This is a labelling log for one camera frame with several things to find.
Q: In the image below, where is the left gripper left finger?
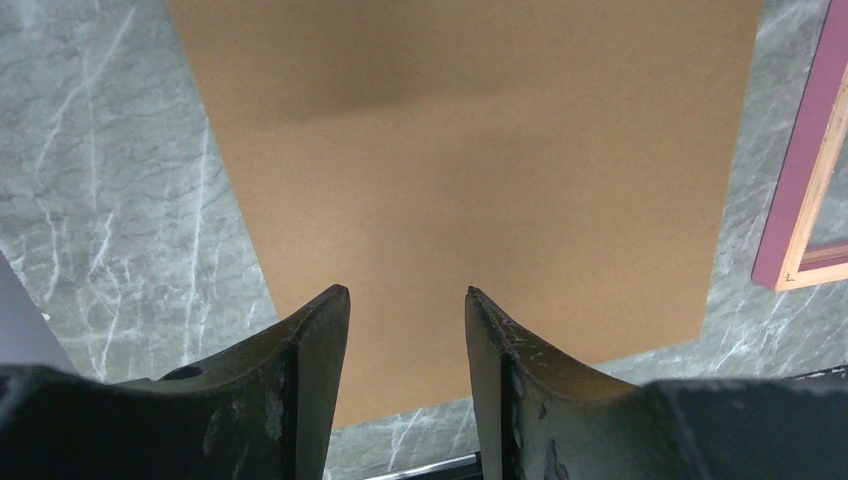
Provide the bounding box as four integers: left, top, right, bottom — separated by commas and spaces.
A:
1, 285, 351, 479

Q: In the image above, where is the brown backing board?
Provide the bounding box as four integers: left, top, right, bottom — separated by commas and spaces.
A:
169, 1, 763, 426

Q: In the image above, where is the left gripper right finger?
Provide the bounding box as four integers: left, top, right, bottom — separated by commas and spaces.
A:
465, 287, 847, 479

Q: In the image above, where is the pink wooden picture frame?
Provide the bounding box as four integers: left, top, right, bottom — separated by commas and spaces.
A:
752, 0, 847, 292

